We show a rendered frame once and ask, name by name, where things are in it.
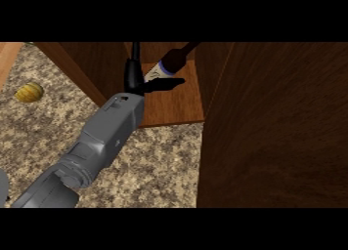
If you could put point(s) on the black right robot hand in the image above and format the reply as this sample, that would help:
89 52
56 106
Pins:
133 79

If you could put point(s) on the dark wine bottle white label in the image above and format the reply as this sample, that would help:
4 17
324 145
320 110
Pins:
172 60

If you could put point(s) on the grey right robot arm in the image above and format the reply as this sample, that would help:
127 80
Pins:
108 130

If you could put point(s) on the brown wooden cabinet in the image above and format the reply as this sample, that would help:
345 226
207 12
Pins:
173 104

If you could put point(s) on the dark brown cabinet door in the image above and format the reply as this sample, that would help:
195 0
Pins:
281 130

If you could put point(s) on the yellow squash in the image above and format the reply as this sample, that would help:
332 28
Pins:
28 92

